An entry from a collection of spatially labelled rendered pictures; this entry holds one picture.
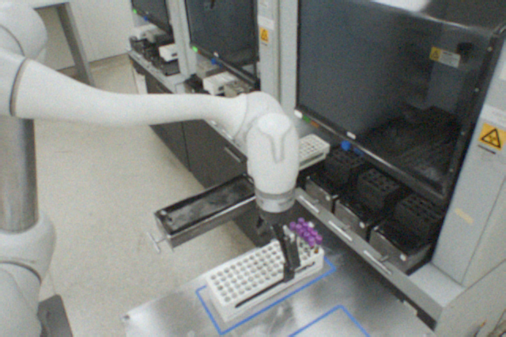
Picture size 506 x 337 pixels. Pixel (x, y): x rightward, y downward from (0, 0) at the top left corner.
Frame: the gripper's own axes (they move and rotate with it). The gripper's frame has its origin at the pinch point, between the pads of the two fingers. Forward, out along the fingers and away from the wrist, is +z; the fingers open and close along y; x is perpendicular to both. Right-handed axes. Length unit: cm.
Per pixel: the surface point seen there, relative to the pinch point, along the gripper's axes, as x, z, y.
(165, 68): 28, 9, -158
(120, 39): 55, 61, -389
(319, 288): 6.4, 5.5, 9.4
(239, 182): 11.4, 7.1, -40.9
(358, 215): 33.4, 6.3, -5.1
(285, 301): -2.9, 5.5, 8.1
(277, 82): 40, -15, -60
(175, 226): -15.9, 5.8, -31.7
